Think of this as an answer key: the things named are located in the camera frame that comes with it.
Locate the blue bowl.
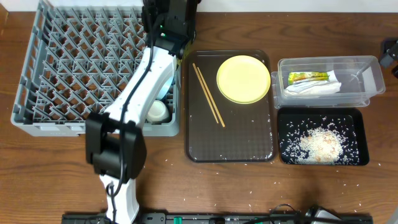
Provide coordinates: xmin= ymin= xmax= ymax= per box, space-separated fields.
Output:
xmin=156 ymin=77 xmax=174 ymax=100

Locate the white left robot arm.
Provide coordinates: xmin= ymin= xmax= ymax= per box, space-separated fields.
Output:
xmin=85 ymin=30 xmax=196 ymax=223

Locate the pile of rice waste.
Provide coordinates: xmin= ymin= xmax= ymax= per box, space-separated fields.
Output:
xmin=278 ymin=114 xmax=360 ymax=166

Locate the dark brown serving tray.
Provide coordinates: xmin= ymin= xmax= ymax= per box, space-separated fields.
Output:
xmin=183 ymin=50 xmax=277 ymax=163

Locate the black waste tray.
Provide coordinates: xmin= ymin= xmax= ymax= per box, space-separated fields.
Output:
xmin=277 ymin=108 xmax=369 ymax=166

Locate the clear plastic waste bin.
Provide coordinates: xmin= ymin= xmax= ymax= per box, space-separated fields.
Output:
xmin=271 ymin=55 xmax=386 ymax=108

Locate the crumpled white wrapper waste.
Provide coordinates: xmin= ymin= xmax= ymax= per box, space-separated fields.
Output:
xmin=284 ymin=70 xmax=341 ymax=95

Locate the grey dish rack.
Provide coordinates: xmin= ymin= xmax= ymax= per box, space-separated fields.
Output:
xmin=11 ymin=1 xmax=180 ymax=136

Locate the white cup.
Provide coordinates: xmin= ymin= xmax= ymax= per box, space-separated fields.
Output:
xmin=146 ymin=100 xmax=170 ymax=124

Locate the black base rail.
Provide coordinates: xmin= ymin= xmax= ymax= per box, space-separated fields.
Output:
xmin=61 ymin=212 xmax=374 ymax=224

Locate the yellow plate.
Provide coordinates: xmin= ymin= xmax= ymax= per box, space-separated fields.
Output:
xmin=216 ymin=55 xmax=271 ymax=105

